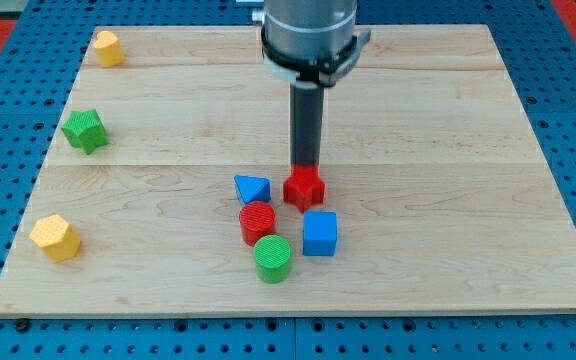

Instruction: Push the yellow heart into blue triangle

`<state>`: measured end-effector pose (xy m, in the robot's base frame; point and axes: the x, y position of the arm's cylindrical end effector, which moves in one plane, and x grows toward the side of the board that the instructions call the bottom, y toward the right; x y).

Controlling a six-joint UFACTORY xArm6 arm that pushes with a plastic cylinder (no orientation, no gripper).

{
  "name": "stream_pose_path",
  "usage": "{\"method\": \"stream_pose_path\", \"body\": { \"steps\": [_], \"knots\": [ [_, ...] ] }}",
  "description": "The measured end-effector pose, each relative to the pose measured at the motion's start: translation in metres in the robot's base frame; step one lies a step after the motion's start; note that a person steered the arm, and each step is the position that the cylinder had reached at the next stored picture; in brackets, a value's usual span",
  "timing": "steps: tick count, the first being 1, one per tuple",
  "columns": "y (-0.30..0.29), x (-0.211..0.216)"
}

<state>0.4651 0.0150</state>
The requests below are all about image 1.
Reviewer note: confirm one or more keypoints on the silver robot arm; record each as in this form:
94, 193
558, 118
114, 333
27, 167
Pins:
311, 43

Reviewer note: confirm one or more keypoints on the blue triangle block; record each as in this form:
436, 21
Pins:
250, 189

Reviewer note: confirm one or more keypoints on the yellow heart block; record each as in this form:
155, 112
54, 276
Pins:
108, 49

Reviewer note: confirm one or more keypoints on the red star block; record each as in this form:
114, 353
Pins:
304, 187

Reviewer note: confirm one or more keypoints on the red cylinder block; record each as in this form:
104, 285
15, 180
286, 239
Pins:
257, 219

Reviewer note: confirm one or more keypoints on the blue cube block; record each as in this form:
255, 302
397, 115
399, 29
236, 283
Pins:
320, 233

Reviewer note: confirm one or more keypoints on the green cylinder block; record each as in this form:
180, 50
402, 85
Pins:
272, 255

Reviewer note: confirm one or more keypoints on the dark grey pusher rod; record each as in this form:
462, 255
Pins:
306, 114

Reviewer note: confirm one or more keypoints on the light wooden board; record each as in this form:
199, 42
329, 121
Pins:
445, 203

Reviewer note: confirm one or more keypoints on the green star block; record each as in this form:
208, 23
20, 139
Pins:
85, 130

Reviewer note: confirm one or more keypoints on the yellow hexagon block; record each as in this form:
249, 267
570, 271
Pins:
56, 237

